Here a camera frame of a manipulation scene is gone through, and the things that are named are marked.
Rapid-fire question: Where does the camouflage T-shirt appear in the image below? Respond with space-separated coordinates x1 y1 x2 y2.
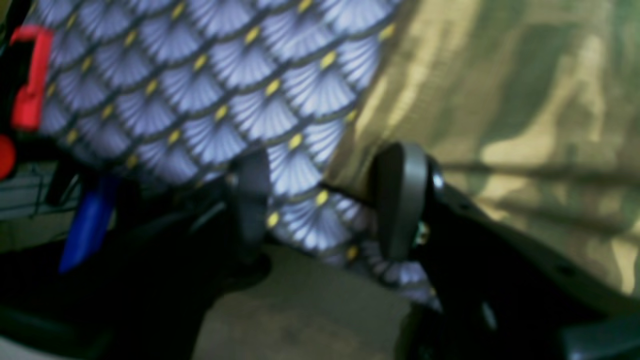
323 0 640 297

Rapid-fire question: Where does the purple fan-pattern tablecloth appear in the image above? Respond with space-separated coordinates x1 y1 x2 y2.
25 0 441 310

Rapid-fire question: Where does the blue clamp handle centre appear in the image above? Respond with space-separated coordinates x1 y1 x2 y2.
58 175 120 274

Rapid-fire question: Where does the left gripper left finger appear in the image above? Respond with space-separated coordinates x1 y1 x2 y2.
1 150 271 360

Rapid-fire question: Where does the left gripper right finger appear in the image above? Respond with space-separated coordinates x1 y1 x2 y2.
372 142 640 360

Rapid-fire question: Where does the red and black clamp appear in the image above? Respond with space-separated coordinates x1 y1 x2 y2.
0 25 55 181

